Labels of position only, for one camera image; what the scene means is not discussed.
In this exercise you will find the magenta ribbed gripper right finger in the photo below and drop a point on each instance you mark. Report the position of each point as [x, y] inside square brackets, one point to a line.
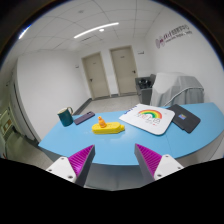
[154, 166]

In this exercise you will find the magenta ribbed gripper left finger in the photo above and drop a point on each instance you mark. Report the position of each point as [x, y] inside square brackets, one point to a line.
[75, 168]

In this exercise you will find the white rainbow board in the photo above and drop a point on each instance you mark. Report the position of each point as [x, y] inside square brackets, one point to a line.
[154, 120]

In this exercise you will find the dark green mug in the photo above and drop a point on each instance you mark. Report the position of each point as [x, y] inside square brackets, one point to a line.
[65, 116]

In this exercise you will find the dark grey notebook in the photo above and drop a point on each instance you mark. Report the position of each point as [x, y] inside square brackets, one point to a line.
[184, 119]

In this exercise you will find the purple smartphone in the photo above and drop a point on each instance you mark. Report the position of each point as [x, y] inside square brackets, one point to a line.
[84, 117]

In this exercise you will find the grey cloth-covered object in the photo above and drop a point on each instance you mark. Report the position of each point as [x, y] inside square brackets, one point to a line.
[176, 88]

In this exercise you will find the dark grey bin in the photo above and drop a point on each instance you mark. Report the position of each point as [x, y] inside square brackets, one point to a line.
[144, 88]

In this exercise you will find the left beige door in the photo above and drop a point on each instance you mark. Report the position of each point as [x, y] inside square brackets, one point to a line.
[95, 74]

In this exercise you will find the beige door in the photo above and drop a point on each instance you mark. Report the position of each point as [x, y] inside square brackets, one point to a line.
[95, 74]
[125, 69]

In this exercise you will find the right beige door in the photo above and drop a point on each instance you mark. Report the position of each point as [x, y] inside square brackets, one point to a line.
[125, 69]

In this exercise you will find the long ceiling light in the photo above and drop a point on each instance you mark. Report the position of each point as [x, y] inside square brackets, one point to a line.
[95, 29]

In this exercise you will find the wall logo sign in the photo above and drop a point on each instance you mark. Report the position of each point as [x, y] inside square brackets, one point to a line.
[173, 34]

